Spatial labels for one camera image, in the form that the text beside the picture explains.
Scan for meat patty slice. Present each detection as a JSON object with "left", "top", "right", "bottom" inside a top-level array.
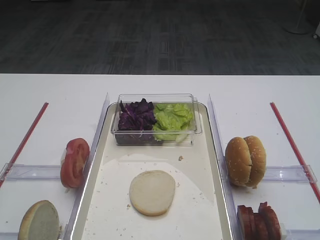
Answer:
[
  {"left": 253, "top": 213, "right": 269, "bottom": 240},
  {"left": 237, "top": 205, "right": 257, "bottom": 240},
  {"left": 258, "top": 202, "right": 282, "bottom": 240}
]

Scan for clear plastic salad container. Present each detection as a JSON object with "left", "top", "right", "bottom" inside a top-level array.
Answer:
[{"left": 110, "top": 93, "right": 202, "bottom": 146}]

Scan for clear long divider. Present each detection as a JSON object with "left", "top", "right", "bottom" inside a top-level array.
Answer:
[
  {"left": 61, "top": 93, "right": 110, "bottom": 240},
  {"left": 207, "top": 95, "right": 243, "bottom": 240}
]

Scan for right meat patty slice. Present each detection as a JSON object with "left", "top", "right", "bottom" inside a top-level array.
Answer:
[{"left": 258, "top": 202, "right": 282, "bottom": 240}]

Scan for right clear long divider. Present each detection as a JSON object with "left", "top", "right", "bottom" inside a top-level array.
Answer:
[{"left": 207, "top": 95, "right": 243, "bottom": 240}]

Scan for bottom bun on tray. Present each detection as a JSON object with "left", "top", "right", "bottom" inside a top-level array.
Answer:
[{"left": 129, "top": 170, "right": 176, "bottom": 217}]

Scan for clear pusher track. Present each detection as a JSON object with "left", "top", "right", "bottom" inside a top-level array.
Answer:
[
  {"left": 262, "top": 165, "right": 318, "bottom": 184},
  {"left": 0, "top": 163, "right": 61, "bottom": 181},
  {"left": 281, "top": 229, "right": 320, "bottom": 240},
  {"left": 0, "top": 232, "right": 18, "bottom": 240}
]

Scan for left meat patty slice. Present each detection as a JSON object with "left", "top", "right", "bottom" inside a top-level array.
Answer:
[{"left": 237, "top": 205, "right": 257, "bottom": 240}]

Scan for left sesame bun top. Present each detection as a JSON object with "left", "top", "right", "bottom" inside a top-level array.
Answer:
[{"left": 225, "top": 137, "right": 252, "bottom": 186}]

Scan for red tomato slice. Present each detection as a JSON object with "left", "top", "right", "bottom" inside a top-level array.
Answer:
[{"left": 60, "top": 138, "right": 90, "bottom": 188}]

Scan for bun half at left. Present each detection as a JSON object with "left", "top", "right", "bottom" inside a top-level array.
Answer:
[{"left": 17, "top": 200, "right": 60, "bottom": 240}]

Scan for green lettuce pile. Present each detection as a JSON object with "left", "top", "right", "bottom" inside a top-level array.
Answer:
[{"left": 152, "top": 103, "right": 194, "bottom": 143}]

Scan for right lower clear pusher track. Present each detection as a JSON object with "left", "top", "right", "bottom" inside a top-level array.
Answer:
[{"left": 281, "top": 229, "right": 320, "bottom": 240}]

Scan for red rail strip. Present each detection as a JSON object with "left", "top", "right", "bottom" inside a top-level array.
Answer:
[
  {"left": 0, "top": 102, "right": 49, "bottom": 187},
  {"left": 270, "top": 102, "right": 320, "bottom": 202}
]

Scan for right red rail strip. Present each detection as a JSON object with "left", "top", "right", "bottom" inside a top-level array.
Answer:
[{"left": 270, "top": 102, "right": 320, "bottom": 202}]

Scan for left lower clear pusher track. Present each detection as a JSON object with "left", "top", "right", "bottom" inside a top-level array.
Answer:
[{"left": 0, "top": 232, "right": 18, "bottom": 240}]

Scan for left clear long divider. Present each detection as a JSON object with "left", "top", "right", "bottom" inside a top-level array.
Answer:
[{"left": 61, "top": 93, "right": 110, "bottom": 240}]

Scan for right sesame bun top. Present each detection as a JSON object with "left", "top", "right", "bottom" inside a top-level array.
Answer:
[{"left": 244, "top": 135, "right": 267, "bottom": 188}]

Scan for purple cabbage shreds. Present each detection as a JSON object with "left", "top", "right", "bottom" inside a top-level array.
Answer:
[{"left": 115, "top": 98, "right": 159, "bottom": 145}]

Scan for left upper clear pusher track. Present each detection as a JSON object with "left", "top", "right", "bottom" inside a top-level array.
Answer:
[{"left": 0, "top": 163, "right": 61, "bottom": 181}]

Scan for metal serving tray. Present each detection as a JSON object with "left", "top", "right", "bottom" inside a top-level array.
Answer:
[{"left": 72, "top": 103, "right": 231, "bottom": 240}]

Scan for middle meat patty slice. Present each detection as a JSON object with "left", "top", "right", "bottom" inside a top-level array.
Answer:
[{"left": 253, "top": 213, "right": 269, "bottom": 240}]

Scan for left red rail strip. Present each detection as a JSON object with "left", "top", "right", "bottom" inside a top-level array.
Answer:
[{"left": 0, "top": 102, "right": 49, "bottom": 187}]

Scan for right upper clear pusher track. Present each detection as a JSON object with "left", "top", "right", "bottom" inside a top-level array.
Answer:
[{"left": 262, "top": 165, "right": 318, "bottom": 184}]

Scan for sesame bun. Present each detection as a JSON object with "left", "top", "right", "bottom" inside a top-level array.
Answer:
[
  {"left": 244, "top": 135, "right": 267, "bottom": 188},
  {"left": 225, "top": 137, "right": 252, "bottom": 186}
]

